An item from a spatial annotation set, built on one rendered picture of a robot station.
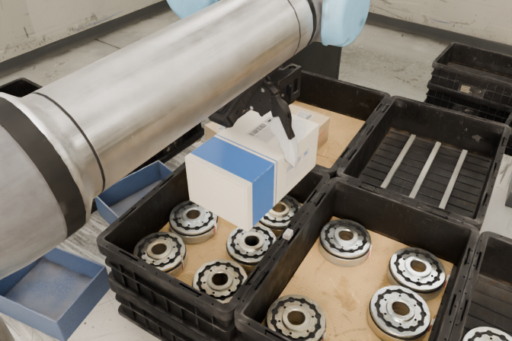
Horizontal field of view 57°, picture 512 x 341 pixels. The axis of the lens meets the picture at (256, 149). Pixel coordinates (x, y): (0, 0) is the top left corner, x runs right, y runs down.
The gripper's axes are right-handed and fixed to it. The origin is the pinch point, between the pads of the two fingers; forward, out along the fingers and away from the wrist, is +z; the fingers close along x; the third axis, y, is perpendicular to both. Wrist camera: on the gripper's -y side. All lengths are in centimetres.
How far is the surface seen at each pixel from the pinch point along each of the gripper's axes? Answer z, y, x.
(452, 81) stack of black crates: 57, 160, 5
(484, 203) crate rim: 17.6, 32.7, -32.4
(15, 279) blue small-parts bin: 39, -27, 46
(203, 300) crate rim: 17.9, -17.1, -2.6
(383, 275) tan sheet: 27.7, 12.8, -21.6
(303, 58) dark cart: 58, 141, 74
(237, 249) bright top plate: 24.6, -1.0, 3.5
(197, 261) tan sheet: 27.8, -6.0, 9.7
